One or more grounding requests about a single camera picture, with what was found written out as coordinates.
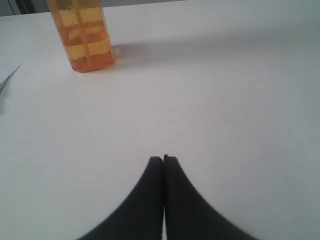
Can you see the orange translucent bottle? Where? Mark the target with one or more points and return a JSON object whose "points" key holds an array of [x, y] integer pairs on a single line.
{"points": [[82, 28]]}

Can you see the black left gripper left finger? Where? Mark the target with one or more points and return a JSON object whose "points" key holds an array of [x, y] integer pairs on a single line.
{"points": [[140, 215]]}

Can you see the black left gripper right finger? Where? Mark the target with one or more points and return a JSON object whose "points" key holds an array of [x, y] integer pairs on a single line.
{"points": [[188, 216]]}

